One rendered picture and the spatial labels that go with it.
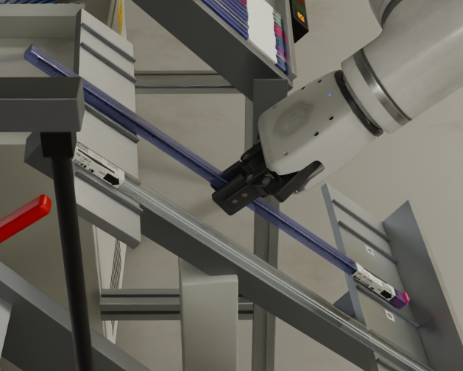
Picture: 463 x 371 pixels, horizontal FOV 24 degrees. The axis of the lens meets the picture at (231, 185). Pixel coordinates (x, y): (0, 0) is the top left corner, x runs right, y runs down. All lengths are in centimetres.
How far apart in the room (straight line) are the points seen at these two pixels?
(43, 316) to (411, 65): 40
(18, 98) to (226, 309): 77
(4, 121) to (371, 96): 63
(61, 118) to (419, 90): 64
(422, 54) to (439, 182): 170
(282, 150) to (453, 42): 19
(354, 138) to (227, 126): 184
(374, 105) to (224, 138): 181
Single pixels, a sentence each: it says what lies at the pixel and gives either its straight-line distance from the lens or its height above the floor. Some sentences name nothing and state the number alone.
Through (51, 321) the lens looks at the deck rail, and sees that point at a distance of 85.
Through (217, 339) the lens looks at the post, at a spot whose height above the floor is 73.
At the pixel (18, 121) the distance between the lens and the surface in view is 40.
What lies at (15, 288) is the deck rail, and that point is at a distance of 84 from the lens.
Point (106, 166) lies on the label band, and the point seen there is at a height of 103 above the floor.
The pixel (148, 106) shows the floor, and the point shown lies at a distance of 293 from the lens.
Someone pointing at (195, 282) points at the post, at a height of 81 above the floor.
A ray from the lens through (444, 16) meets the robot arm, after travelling 99.
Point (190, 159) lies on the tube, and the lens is 105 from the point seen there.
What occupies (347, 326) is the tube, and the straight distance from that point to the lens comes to 106.
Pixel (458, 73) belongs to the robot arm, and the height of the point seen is 106.
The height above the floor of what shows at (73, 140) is 133.
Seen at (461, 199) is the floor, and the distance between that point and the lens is 263.
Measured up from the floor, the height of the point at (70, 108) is 135.
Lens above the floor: 156
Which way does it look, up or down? 36 degrees down
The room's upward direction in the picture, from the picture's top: straight up
